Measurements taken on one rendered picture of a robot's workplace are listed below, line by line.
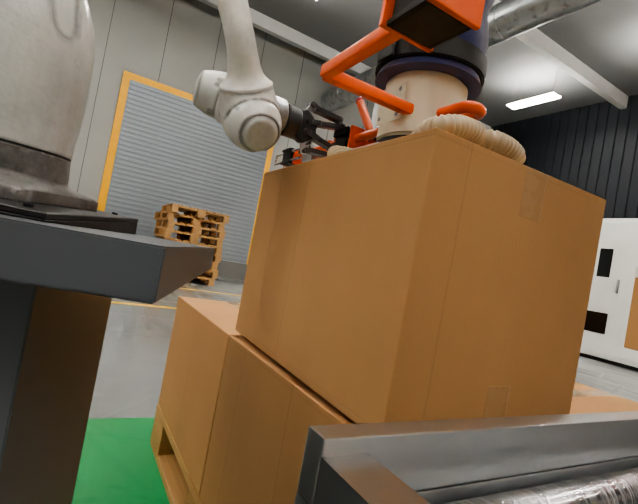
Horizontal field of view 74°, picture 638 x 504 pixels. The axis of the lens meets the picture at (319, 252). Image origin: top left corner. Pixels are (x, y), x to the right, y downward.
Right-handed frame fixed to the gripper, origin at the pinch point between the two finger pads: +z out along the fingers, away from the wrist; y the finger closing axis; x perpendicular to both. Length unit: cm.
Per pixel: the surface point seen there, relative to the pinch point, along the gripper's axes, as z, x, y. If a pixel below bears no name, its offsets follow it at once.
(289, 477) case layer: -22, 36, 68
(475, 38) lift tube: 0.2, 37.4, -14.7
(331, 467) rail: -37, 67, 49
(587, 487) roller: 0, 69, 54
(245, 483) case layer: -22, 20, 77
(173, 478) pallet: -19, -35, 106
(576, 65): 813, -451, -498
